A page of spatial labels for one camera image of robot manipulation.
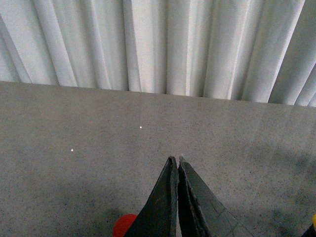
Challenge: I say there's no yellow button with black base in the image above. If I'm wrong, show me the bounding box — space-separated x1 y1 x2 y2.
302 214 316 237

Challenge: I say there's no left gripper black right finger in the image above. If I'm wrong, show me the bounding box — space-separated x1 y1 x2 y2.
178 157 250 237

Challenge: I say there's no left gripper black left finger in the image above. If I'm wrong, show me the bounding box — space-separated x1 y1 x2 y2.
125 157 178 237

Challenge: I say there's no red round button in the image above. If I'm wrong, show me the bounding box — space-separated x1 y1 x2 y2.
113 214 137 237

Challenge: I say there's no white pleated curtain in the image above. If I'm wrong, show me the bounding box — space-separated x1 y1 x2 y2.
0 0 316 107

